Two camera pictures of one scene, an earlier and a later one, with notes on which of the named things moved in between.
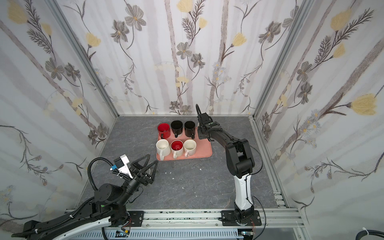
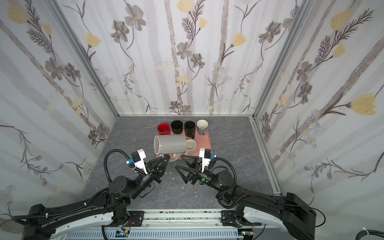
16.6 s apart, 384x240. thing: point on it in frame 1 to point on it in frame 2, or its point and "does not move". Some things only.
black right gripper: [204, 126] to [196, 173]
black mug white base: [176, 126] does not move
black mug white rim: [189, 127] does not move
